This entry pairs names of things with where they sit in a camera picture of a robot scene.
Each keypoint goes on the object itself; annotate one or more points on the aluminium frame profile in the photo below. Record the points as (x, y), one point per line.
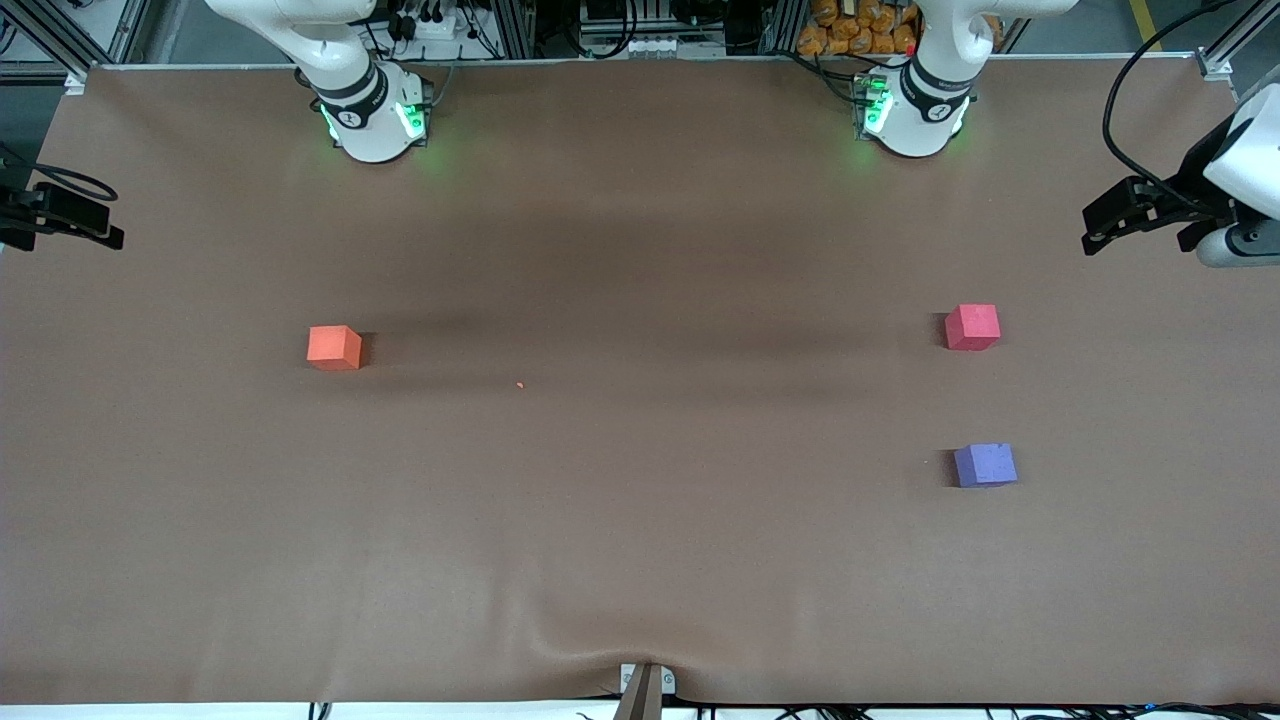
(512, 28)
(785, 25)
(80, 35)
(1235, 40)

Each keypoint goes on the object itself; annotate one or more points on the white connector strip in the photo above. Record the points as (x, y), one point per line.
(650, 46)

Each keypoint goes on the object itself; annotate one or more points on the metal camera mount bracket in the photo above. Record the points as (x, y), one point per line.
(645, 695)

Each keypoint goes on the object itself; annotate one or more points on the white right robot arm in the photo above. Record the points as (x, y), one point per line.
(370, 130)

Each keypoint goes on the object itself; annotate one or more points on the red foam block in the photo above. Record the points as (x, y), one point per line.
(972, 328)

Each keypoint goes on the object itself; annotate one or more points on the purple foam block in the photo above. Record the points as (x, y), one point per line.
(985, 466)

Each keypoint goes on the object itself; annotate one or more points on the brown table cloth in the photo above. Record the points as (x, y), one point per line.
(640, 300)

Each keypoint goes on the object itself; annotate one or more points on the orange foam block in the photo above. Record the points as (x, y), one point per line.
(333, 348)

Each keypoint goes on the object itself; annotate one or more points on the bag of orange items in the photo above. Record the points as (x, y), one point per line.
(850, 30)

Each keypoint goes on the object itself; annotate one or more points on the white power strip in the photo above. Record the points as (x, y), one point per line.
(440, 28)

